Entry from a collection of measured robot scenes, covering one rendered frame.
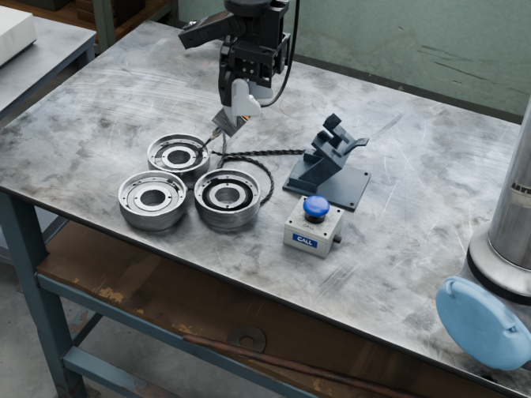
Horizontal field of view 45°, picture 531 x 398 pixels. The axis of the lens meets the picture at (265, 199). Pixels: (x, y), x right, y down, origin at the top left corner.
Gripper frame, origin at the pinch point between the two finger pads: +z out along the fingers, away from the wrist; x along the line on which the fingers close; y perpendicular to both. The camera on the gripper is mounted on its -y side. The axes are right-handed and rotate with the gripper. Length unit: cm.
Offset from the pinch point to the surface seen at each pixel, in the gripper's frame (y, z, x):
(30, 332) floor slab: -62, 93, -1
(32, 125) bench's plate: -39.5, 13.2, -3.1
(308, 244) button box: 17.6, 11.2, -11.6
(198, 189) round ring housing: -2.3, 10.3, -8.6
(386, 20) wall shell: -6, 58, 154
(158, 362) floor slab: -24, 93, 5
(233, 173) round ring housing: 1.2, 9.8, -3.0
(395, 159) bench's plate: 24.3, 13.3, 16.3
